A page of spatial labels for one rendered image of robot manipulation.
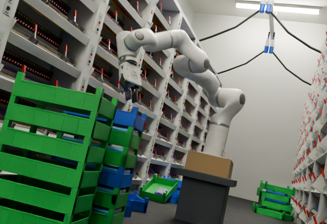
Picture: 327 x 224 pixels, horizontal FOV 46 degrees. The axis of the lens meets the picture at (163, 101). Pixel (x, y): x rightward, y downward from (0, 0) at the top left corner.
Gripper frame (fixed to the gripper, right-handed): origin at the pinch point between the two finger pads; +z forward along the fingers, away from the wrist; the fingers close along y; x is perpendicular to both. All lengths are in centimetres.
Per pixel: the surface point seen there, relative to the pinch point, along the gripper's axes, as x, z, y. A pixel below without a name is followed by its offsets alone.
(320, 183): -50, 44, 60
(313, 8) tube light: -23, -246, 400
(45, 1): 22, -49, -28
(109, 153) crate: 5.4, 25.5, -10.7
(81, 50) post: 43, -49, 12
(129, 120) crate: -4.3, 14.4, -8.3
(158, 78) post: 82, -91, 141
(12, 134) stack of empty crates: 9, 24, -50
